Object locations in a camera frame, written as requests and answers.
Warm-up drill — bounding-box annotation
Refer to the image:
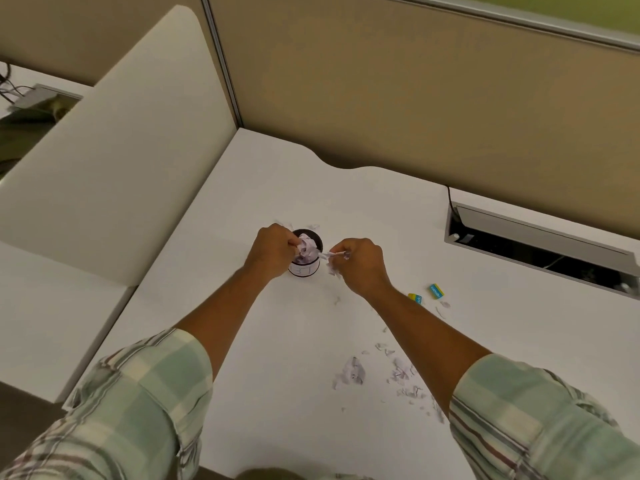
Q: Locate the person's left hand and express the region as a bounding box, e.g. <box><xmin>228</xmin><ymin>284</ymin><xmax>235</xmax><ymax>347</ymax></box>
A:
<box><xmin>243</xmin><ymin>223</ymin><xmax>302</xmax><ymax>282</ymax></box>

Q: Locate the person's right hand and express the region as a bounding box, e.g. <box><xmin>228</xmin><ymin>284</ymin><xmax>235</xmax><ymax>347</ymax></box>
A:
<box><xmin>327</xmin><ymin>238</ymin><xmax>392</xmax><ymax>299</ymax></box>

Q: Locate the paper wad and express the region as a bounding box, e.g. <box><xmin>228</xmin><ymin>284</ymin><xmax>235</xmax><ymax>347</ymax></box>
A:
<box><xmin>295</xmin><ymin>234</ymin><xmax>321</xmax><ymax>262</ymax></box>

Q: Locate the person's right forearm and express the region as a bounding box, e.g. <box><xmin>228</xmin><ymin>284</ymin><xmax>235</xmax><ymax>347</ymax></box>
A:
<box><xmin>360</xmin><ymin>284</ymin><xmax>640</xmax><ymax>480</ymax></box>

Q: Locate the person's left forearm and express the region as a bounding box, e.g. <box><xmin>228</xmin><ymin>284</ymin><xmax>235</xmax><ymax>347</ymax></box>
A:
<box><xmin>0</xmin><ymin>267</ymin><xmax>275</xmax><ymax>480</ymax></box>

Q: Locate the black cup with white label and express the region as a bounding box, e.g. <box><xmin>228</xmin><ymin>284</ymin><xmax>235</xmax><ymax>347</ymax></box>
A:
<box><xmin>288</xmin><ymin>229</ymin><xmax>323</xmax><ymax>279</ymax></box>

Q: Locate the crumpled purple paper piece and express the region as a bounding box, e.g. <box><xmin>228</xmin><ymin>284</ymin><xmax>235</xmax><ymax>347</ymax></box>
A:
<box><xmin>332</xmin><ymin>356</ymin><xmax>367</xmax><ymax>390</ymax></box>

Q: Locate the pile of torn paper scraps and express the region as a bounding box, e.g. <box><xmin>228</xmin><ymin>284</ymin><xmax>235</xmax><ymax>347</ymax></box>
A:
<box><xmin>372</xmin><ymin>340</ymin><xmax>446</xmax><ymax>425</ymax></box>

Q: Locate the beige partition screen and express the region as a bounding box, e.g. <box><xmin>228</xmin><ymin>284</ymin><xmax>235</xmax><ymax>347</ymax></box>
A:
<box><xmin>200</xmin><ymin>0</ymin><xmax>640</xmax><ymax>248</ymax></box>

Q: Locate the white desk divider panel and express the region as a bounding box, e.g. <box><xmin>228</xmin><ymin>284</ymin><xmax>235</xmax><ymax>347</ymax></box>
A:
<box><xmin>0</xmin><ymin>5</ymin><xmax>238</xmax><ymax>287</ymax></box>

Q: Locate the grey desk cable tray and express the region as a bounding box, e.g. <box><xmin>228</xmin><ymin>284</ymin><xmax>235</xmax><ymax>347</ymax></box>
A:
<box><xmin>444</xmin><ymin>203</ymin><xmax>640</xmax><ymax>301</ymax></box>

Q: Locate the grey cable tray lid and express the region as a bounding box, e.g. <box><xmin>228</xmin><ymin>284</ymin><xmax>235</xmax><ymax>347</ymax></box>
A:
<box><xmin>7</xmin><ymin>84</ymin><xmax>84</xmax><ymax>113</ymax></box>

